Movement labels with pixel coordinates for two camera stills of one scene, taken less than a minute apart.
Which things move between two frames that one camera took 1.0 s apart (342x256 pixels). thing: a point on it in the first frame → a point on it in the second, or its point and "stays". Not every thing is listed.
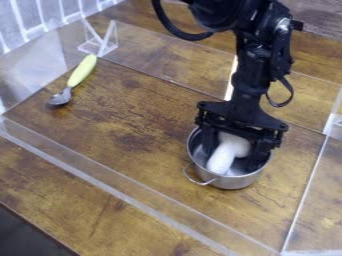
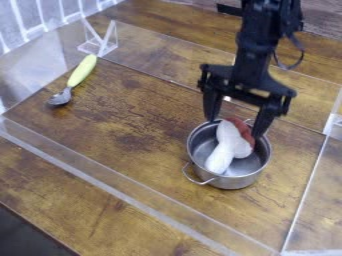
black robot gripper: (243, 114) → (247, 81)
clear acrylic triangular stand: (96, 44) stays
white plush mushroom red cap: (232, 146) stays
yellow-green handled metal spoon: (61, 97) stays
